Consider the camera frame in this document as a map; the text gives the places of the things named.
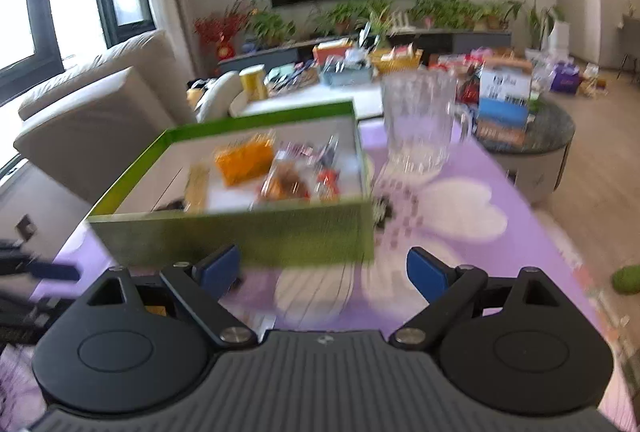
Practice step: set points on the tall broad-leaf plant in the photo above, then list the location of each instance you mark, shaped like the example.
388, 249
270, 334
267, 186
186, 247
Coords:
542, 17

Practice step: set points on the yellow can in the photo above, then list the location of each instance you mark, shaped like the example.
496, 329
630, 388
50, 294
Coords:
253, 84

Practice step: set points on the white air purifier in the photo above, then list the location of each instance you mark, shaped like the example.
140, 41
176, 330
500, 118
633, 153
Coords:
559, 37

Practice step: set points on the white round coffee table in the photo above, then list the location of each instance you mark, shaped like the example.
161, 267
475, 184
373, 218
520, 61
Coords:
300, 97

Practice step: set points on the yellow woven basket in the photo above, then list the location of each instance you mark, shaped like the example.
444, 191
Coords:
397, 61

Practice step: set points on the red berry branches in vase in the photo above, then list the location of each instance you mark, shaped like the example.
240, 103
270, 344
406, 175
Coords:
225, 48

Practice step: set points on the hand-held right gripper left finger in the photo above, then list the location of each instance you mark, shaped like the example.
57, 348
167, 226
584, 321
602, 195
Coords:
222, 264

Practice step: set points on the large black-framed window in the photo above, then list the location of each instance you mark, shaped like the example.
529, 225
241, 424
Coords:
25, 2

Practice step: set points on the green cardboard box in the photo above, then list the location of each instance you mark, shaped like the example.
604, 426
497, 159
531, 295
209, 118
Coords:
250, 232

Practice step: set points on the grey storage tray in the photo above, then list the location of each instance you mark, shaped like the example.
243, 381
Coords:
345, 74

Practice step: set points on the spider plant in glass vase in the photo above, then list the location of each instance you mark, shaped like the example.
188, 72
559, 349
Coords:
377, 24

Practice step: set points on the purple gift bag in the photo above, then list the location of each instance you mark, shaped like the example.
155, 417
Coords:
567, 79

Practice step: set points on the clear packet of brown snacks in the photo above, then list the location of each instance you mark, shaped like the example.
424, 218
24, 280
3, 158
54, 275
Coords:
285, 184

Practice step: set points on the small white picket fence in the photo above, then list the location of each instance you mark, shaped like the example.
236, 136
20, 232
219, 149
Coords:
402, 19

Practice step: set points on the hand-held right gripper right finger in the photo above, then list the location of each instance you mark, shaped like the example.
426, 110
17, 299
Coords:
425, 269

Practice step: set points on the clear glass mug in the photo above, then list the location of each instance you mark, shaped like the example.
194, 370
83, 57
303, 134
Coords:
417, 122

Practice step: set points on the green slipper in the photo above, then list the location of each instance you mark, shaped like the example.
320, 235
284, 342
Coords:
627, 279

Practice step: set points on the leafy potted plant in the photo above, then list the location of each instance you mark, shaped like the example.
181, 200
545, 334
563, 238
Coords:
350, 14
450, 12
270, 27

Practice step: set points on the small yellow cracker packet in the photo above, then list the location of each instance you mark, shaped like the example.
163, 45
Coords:
197, 187

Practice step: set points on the beige sofa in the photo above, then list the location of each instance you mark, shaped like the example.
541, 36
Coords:
100, 112

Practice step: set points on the blue and white carton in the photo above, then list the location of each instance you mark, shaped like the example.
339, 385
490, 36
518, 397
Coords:
502, 87

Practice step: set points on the grey television cabinet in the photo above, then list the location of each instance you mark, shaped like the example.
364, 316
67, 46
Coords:
470, 39

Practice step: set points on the small red snack packet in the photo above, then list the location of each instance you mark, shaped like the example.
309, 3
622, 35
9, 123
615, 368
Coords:
327, 184

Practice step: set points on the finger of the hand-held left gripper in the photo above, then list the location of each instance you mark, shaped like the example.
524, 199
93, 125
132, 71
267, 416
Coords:
55, 272

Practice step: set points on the orange tissue box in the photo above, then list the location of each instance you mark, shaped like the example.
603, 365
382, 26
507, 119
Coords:
330, 49

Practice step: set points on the dark round side table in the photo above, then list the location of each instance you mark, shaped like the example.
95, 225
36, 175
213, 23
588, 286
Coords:
545, 147

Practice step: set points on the orange cracker packet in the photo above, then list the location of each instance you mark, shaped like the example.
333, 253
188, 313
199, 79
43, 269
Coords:
245, 162

